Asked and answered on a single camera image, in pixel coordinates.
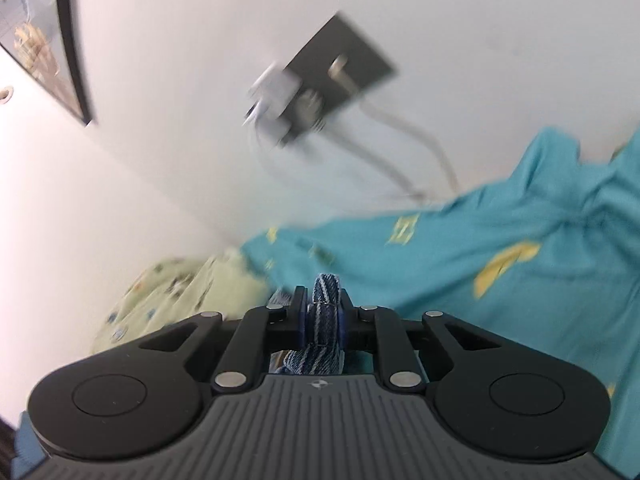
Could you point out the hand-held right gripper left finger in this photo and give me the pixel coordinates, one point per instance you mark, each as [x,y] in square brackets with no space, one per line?
[300,321]

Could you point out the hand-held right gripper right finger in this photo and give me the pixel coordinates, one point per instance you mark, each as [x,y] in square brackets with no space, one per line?
[344,322]

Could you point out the blue denim jeans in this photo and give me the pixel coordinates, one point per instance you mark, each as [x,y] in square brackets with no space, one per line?
[324,310]

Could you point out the green printed fleece blanket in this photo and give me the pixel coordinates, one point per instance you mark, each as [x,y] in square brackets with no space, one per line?
[170,290]

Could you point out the teal printed blanket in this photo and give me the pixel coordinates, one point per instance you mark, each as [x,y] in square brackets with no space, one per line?
[500,285]

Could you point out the white plug adapter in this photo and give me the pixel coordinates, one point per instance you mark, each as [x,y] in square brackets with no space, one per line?
[274,94]

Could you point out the black wall socket plate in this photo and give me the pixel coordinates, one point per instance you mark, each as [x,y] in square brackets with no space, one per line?
[350,95]

